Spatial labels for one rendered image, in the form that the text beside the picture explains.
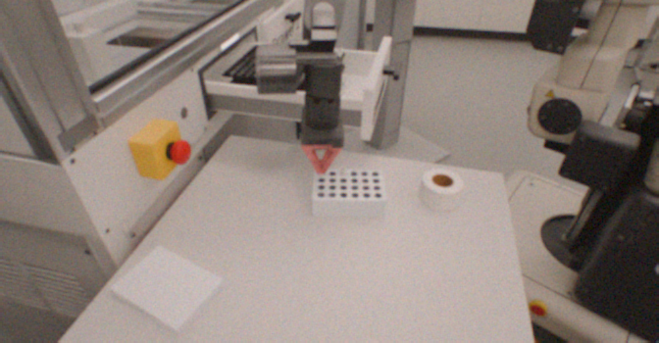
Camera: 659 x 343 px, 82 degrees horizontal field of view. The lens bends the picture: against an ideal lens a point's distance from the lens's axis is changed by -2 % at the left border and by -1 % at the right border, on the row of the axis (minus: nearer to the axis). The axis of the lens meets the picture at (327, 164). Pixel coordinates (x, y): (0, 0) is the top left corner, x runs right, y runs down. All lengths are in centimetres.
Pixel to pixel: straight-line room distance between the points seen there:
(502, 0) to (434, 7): 58
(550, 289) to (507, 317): 73
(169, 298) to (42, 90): 30
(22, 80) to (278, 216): 39
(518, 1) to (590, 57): 292
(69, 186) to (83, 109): 10
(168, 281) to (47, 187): 20
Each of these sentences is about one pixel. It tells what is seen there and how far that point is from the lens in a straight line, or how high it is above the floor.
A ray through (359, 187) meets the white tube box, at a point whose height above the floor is 80.
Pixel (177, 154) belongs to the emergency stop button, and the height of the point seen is 88.
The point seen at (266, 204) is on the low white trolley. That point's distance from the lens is 69.
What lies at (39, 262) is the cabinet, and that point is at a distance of 86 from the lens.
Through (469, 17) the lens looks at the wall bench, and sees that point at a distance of 396.
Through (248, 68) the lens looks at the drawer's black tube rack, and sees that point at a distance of 85.
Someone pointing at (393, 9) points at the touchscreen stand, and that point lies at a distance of 178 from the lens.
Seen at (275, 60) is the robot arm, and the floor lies 101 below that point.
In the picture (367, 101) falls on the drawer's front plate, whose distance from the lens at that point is 69.
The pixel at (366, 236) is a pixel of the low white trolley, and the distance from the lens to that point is 63.
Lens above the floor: 122
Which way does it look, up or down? 37 degrees down
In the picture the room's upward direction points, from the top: straight up
